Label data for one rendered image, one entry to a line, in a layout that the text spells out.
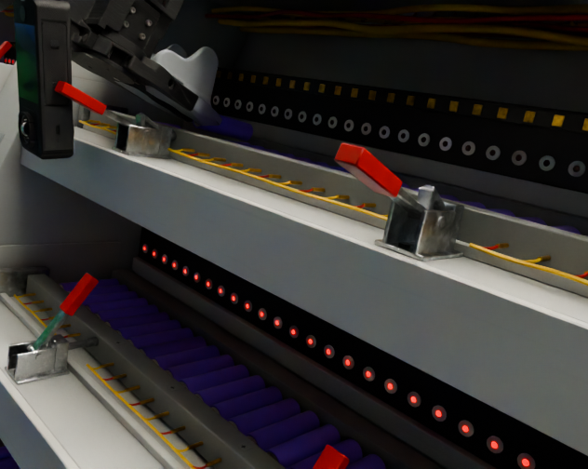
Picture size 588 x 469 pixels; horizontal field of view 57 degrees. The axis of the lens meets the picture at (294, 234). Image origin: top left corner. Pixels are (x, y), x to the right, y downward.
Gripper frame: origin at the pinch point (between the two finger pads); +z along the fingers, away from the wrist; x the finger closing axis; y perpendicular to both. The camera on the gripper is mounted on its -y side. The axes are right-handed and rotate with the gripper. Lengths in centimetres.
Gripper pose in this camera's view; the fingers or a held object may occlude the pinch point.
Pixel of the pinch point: (199, 121)
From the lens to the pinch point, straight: 53.2
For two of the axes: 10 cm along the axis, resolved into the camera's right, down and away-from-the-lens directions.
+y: 4.1, -9.1, 0.6
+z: 5.7, 3.0, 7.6
